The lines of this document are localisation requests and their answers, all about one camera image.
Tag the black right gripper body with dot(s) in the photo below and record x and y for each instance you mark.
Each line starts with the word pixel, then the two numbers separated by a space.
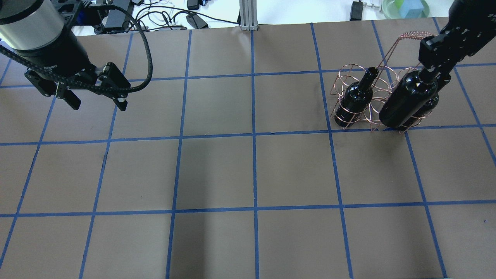
pixel 454 40

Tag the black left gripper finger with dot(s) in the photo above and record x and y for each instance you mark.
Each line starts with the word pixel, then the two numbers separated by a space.
pixel 121 103
pixel 71 99

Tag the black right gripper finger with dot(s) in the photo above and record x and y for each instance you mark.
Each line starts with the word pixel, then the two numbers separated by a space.
pixel 443 78

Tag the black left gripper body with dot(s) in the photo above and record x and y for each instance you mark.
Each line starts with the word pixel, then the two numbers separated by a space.
pixel 58 52

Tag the dark glass wine bottle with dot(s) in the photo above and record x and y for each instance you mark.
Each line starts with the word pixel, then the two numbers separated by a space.
pixel 413 91

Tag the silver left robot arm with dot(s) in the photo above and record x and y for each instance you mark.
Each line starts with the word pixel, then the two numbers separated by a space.
pixel 37 32

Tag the dark wine bottle in basket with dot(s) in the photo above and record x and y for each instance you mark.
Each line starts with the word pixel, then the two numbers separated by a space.
pixel 356 98

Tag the black power adapter brick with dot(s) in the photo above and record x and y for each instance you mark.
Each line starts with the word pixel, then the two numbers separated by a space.
pixel 116 20

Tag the copper wire wine basket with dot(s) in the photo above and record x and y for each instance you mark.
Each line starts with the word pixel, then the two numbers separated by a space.
pixel 382 87

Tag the aluminium frame post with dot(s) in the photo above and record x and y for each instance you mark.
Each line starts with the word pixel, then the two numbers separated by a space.
pixel 248 15

